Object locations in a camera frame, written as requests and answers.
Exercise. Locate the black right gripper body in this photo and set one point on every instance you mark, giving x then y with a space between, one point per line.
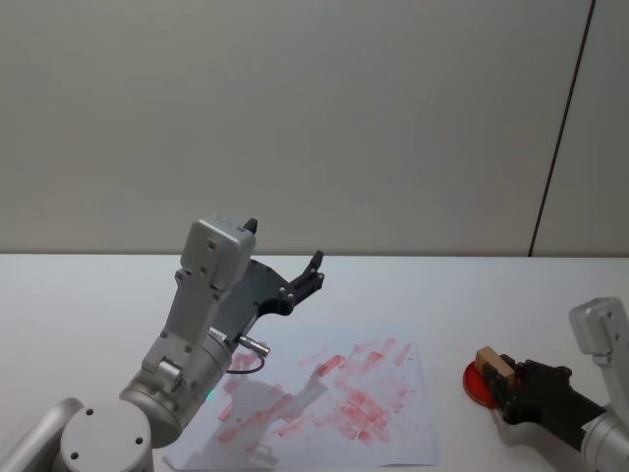
545 398

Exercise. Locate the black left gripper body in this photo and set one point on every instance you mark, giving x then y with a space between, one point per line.
260 290

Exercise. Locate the wooden stamp block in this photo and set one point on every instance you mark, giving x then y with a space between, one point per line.
494 364

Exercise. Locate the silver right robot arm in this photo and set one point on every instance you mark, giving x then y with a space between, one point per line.
607 344

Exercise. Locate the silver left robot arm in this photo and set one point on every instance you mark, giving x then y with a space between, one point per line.
196 305

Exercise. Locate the round red ink pad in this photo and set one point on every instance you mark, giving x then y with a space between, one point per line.
474 386

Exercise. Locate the white paper with red marks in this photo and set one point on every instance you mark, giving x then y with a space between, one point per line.
383 437

